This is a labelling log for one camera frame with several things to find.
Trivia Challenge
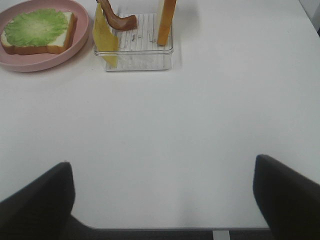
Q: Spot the clear plastic tray right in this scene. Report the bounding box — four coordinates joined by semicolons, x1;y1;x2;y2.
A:
93;13;174;72

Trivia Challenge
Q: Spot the bacon strip from tray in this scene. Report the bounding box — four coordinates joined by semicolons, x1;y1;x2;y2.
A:
96;0;138;31

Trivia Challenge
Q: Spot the bread slice from tray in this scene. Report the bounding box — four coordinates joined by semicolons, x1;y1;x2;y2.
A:
0;8;77;55

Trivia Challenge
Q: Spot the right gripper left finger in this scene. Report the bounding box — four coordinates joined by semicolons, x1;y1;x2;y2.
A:
0;162;75;240

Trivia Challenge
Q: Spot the yellow cheese slice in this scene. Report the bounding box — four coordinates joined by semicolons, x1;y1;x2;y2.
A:
92;3;119;52

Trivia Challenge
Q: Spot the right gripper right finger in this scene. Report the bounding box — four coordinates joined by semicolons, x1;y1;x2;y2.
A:
253;154;320;240

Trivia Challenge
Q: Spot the bread slice in right tray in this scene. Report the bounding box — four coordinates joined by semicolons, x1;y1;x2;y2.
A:
154;0;176;46

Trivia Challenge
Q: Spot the green lettuce leaf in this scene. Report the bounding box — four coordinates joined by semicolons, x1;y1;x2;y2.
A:
1;8;74;47

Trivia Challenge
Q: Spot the pink round plate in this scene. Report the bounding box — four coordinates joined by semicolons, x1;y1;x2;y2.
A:
0;0;90;72

